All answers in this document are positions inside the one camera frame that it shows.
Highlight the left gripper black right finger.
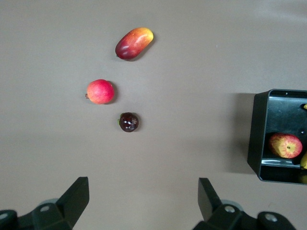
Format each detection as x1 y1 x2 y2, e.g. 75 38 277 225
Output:
193 177 243 230

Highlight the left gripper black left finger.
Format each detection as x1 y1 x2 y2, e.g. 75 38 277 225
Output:
31 176 90 230

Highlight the black plastic box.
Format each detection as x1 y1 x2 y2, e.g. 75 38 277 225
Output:
247 88 307 185

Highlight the small red yellow apple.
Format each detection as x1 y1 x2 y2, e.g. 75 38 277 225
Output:
268 133 303 159

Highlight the yellow banana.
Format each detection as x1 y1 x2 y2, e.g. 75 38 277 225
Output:
299 103 307 170

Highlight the red round apple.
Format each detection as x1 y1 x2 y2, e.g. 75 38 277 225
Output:
85 79 115 105

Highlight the dark purple plum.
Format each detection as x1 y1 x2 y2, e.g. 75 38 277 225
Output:
117 112 140 133

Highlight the red yellow mango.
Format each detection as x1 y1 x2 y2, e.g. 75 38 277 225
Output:
115 27 154 60

